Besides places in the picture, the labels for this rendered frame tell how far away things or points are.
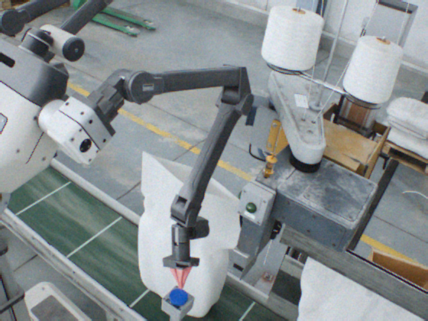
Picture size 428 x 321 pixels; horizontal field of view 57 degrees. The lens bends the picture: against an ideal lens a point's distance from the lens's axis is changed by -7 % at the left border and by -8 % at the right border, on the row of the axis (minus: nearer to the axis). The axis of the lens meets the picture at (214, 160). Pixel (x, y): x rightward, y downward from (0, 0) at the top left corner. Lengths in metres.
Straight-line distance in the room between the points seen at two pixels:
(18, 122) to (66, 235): 1.23
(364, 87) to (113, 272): 1.41
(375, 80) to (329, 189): 0.32
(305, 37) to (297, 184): 0.41
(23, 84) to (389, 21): 1.04
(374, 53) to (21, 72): 0.90
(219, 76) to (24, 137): 0.55
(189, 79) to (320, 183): 0.45
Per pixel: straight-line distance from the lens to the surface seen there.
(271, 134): 1.47
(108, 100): 0.98
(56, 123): 0.96
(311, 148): 1.12
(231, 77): 1.23
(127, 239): 2.18
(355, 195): 1.15
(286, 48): 1.22
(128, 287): 1.99
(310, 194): 1.09
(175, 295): 1.39
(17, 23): 1.46
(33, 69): 1.07
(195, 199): 1.24
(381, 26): 1.36
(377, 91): 1.18
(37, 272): 2.57
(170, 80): 1.09
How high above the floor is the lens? 1.99
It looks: 36 degrees down
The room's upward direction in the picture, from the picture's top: 10 degrees clockwise
